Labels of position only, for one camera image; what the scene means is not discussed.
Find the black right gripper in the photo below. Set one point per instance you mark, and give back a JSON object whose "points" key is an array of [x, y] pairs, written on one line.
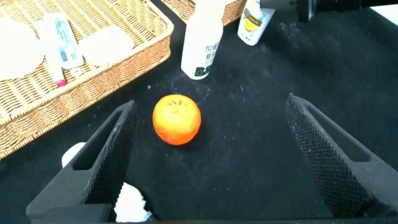
{"points": [[335, 5]]}

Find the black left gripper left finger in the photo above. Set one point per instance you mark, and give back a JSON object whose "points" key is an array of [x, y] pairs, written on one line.
{"points": [[109, 161]]}

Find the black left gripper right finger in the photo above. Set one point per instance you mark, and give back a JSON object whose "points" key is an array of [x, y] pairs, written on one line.
{"points": [[329, 168]]}

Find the white tube with blue cap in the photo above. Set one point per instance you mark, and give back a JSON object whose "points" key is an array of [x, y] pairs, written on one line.
{"points": [[253, 31]]}

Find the white milk bottle green label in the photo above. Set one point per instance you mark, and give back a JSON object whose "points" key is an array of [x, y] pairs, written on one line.
{"points": [[200, 40]]}

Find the wicker basket with food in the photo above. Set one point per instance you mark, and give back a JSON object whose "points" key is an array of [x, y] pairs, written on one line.
{"points": [[231, 12]]}

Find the wicker basket with toiletries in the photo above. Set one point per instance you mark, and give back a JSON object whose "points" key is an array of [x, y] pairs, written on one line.
{"points": [[93, 87]]}

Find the white shoe brush bottle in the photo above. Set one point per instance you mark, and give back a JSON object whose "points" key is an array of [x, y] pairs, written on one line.
{"points": [[130, 202]]}

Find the orange with stem mark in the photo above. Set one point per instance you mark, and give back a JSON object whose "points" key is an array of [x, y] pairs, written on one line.
{"points": [[176, 119]]}

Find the white pen with pink cap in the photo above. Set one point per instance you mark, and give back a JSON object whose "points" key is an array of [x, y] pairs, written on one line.
{"points": [[57, 76]]}

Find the white soap bar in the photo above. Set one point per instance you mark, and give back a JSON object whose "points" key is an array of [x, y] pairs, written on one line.
{"points": [[105, 46]]}

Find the clear toothbrush case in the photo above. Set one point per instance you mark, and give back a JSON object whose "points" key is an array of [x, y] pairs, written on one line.
{"points": [[66, 46]]}

